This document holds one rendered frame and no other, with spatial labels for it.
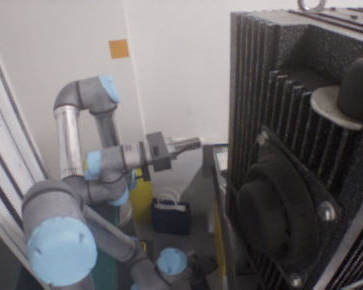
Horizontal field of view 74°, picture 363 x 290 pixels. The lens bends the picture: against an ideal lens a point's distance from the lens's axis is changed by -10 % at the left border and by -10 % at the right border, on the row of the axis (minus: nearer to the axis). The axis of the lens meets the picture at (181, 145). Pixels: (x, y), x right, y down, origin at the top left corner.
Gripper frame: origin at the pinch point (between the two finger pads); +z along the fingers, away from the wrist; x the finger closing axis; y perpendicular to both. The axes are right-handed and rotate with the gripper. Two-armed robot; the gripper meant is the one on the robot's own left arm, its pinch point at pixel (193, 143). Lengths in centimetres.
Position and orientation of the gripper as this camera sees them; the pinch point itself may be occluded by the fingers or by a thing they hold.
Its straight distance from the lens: 79.8
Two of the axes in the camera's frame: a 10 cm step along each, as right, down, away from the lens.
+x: -2.5, -5.5, 8.0
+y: -0.7, -8.1, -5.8
